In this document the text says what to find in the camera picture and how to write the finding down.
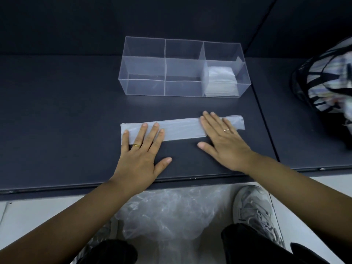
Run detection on person's right hand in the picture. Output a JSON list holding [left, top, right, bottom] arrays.
[[197, 110, 257, 174]]

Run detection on person's left hand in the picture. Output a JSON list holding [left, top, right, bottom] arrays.
[[110, 122, 173, 196]]

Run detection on clear plastic bag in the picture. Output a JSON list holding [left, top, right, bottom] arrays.
[[120, 115, 246, 146]]

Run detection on pile of plastic bags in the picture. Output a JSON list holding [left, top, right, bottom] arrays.
[[115, 185, 238, 264]]

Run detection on stack of plastic bags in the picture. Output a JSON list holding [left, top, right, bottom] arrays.
[[203, 66, 240, 98]]

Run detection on clear three-compartment plastic box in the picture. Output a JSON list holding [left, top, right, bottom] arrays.
[[118, 36, 252, 99]]

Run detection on person's right forearm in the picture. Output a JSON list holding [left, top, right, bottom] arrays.
[[242, 152, 352, 255]]

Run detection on person's left forearm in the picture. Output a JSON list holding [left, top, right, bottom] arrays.
[[0, 180, 135, 264]]

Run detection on person's right grey shoe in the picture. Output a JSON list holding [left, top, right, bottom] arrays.
[[232, 185, 285, 248]]

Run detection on person's grey shoe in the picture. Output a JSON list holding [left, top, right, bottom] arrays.
[[71, 217, 125, 264], [232, 185, 285, 248]]

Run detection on person's left grey shoe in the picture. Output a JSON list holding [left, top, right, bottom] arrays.
[[71, 217, 125, 264]]

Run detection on black trousers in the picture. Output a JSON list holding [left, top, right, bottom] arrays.
[[78, 223, 330, 264]]

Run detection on black white striped tote bag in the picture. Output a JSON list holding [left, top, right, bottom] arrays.
[[291, 36, 352, 147]]

